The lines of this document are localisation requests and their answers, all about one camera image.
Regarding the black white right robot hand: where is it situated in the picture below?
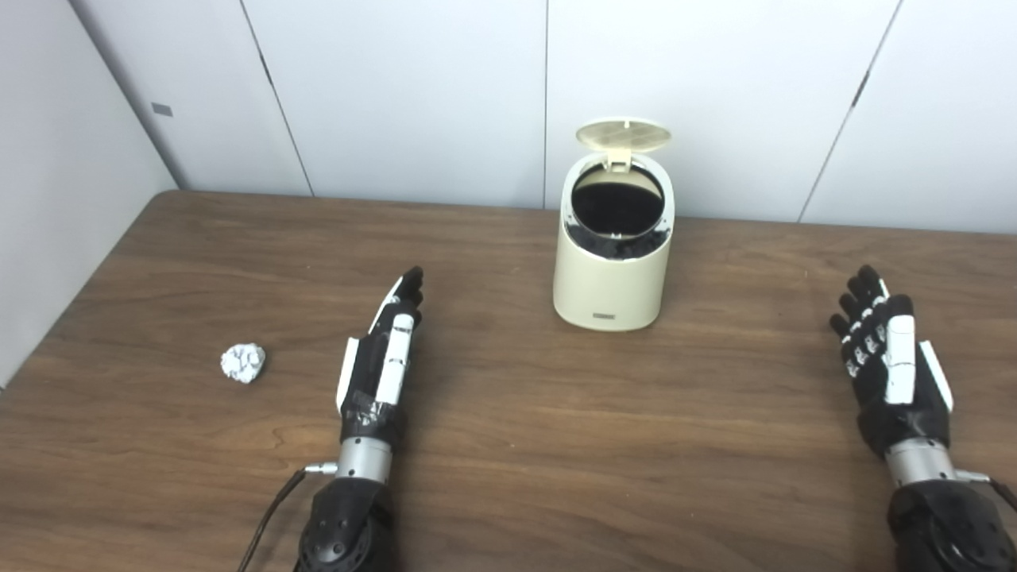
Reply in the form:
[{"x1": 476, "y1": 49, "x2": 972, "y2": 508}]
[{"x1": 829, "y1": 265, "x2": 954, "y2": 458}]

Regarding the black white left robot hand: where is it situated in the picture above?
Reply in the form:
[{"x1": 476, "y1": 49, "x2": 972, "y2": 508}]
[{"x1": 336, "y1": 266, "x2": 425, "y2": 454}]

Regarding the white paper ball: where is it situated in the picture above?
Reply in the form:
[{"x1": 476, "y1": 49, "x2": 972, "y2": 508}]
[{"x1": 220, "y1": 342, "x2": 267, "y2": 385}]

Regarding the cream round bin lid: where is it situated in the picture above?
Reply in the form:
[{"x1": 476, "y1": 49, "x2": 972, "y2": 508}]
[{"x1": 575, "y1": 118, "x2": 672, "y2": 172}]

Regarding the cream-colored bin body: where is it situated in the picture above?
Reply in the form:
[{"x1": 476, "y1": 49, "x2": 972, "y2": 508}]
[{"x1": 553, "y1": 151, "x2": 675, "y2": 333}]

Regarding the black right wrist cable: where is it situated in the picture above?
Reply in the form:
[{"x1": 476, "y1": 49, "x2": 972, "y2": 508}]
[{"x1": 957, "y1": 470, "x2": 1017, "y2": 513}]

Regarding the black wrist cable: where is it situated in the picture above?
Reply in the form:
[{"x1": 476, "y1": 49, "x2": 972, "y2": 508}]
[
  {"x1": 237, "y1": 462, "x2": 338, "y2": 572},
  {"x1": 957, "y1": 470, "x2": 1017, "y2": 513}
]

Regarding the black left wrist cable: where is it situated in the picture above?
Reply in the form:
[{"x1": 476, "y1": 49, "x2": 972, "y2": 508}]
[{"x1": 237, "y1": 462, "x2": 338, "y2": 572}]

